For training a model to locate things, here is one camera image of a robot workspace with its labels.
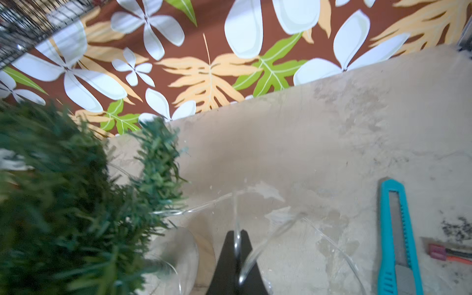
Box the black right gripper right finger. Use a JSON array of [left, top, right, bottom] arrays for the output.
[[237, 230, 268, 295]]

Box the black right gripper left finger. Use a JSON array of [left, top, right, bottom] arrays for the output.
[[206, 231, 238, 295]]

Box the small green christmas tree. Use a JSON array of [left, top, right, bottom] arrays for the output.
[[1, 102, 183, 295]]

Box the teal utility knife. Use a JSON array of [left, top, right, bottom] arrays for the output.
[[377, 178, 424, 295]]

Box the black wire wall basket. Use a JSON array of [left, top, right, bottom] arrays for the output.
[[1, 0, 107, 69]]

